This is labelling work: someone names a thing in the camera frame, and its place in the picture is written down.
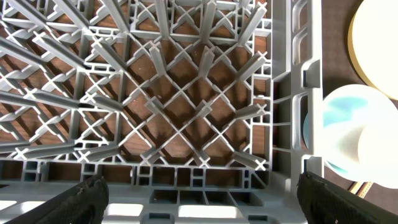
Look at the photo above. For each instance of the dark brown serving tray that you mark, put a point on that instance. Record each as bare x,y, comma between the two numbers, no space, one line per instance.
337,72

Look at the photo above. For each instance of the grey plastic dishwasher rack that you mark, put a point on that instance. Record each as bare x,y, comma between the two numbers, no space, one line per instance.
192,111

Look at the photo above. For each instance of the light blue bowl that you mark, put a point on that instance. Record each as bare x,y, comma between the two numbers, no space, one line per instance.
355,105

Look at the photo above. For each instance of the yellow plastic plate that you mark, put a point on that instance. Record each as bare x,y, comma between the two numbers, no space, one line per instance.
372,44

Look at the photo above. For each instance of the wooden chopstick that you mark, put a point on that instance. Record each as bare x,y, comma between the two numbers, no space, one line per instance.
355,187
364,189

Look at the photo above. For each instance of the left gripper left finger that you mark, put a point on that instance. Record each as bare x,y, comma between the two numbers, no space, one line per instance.
82,203

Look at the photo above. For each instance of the white plastic cup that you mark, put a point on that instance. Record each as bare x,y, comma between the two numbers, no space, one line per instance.
364,153

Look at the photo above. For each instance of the lower wooden chopstick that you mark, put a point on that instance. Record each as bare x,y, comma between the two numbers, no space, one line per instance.
364,189

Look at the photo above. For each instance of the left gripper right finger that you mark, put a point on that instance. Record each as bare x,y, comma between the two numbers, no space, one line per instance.
324,202

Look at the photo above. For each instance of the upper wooden chopstick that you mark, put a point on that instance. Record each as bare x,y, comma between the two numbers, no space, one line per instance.
355,187

